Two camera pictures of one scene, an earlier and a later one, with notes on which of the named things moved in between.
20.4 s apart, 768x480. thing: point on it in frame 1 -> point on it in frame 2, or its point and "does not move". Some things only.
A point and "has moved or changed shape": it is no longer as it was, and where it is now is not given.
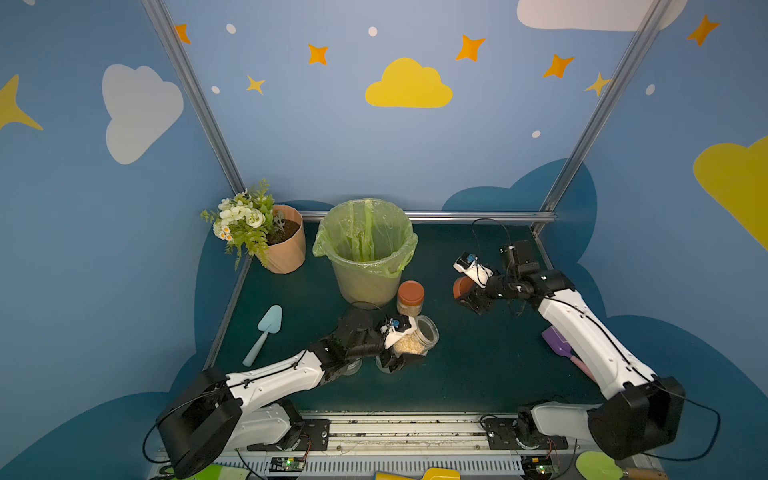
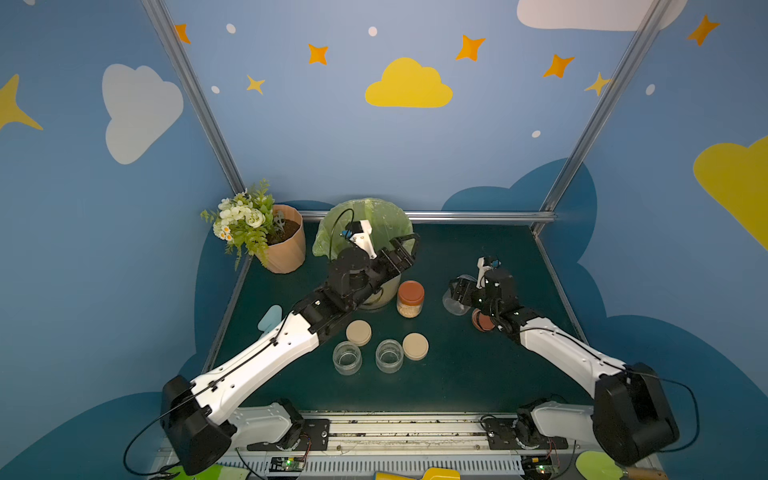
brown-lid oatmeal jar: x=421 y=340 -> x=456 y=297
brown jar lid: x=462 y=287 has moved or changed shape
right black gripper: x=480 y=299 does not move
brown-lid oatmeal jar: x=410 y=298 does not move
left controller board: x=287 y=464 does not move
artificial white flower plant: x=245 y=222 does not move
